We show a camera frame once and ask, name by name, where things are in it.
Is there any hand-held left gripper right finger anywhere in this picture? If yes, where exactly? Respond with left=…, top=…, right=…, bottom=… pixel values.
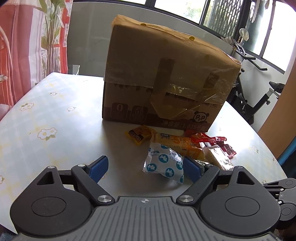
left=176, top=157, right=263, bottom=205

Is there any cardboard box with plastic liner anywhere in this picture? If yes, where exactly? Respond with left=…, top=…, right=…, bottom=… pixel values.
left=102, top=14, right=242, bottom=133

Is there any white oval pad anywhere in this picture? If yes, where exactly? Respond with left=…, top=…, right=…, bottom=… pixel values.
left=239, top=28, right=250, bottom=42

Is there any small clear orange sachet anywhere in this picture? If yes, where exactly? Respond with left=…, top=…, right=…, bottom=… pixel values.
left=218, top=144, right=237, bottom=159

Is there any bright red snack packet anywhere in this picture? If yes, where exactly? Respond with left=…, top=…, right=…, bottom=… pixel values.
left=185, top=130, right=227, bottom=145

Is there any brown wooden door panel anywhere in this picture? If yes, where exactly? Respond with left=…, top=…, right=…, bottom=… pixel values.
left=258, top=58, right=296, bottom=160

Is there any long orange snack packet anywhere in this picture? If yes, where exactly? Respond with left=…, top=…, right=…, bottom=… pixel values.
left=150, top=133, right=206, bottom=161

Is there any cream white snack packet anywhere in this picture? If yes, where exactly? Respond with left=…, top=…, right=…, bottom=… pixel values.
left=200, top=145, right=234, bottom=171

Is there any black framed window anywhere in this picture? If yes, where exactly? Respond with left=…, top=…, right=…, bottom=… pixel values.
left=73, top=0, right=296, bottom=75

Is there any black exercise bike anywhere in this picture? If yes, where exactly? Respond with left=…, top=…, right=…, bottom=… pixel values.
left=225, top=38, right=286, bottom=126

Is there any small yellow snack packet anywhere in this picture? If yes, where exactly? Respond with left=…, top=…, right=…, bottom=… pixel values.
left=125, top=125, right=156, bottom=146

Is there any blue cloth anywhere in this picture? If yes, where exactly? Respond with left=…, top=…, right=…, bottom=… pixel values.
left=277, top=139, right=296, bottom=167

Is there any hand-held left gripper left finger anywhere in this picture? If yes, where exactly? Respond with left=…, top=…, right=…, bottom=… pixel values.
left=35, top=156, right=115, bottom=205

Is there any white blue-printed snack packet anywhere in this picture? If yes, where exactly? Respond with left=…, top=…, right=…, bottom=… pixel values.
left=142, top=142, right=185, bottom=184

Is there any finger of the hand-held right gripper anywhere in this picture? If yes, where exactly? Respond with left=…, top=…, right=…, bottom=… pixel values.
left=262, top=178, right=296, bottom=193

